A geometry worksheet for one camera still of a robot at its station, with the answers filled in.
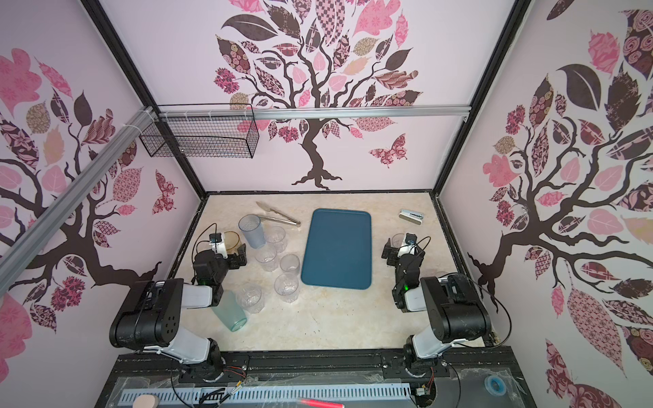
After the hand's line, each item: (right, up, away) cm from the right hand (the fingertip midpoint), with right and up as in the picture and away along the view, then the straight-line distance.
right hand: (404, 240), depth 90 cm
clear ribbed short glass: (-55, -20, -4) cm, 58 cm away
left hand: (-64, -4, +4) cm, 64 cm away
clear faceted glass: (-49, 0, +13) cm, 51 cm away
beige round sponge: (-78, -42, -22) cm, 91 cm away
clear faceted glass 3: (-43, -16, -1) cm, 46 cm away
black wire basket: (-90, +47, +31) cm, 106 cm away
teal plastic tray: (-24, -5, +11) cm, 26 cm away
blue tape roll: (+20, -40, -20) cm, 49 cm away
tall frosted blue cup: (-58, +5, +7) cm, 59 cm away
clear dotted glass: (-42, -10, +4) cm, 44 cm away
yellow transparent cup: (-62, 0, -3) cm, 62 cm away
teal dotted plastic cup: (-60, -23, -8) cm, 65 cm away
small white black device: (+9, +8, +19) cm, 22 cm away
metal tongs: (-56, +12, +23) cm, 62 cm away
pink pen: (-31, -43, -22) cm, 57 cm away
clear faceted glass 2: (-51, -7, +5) cm, 52 cm away
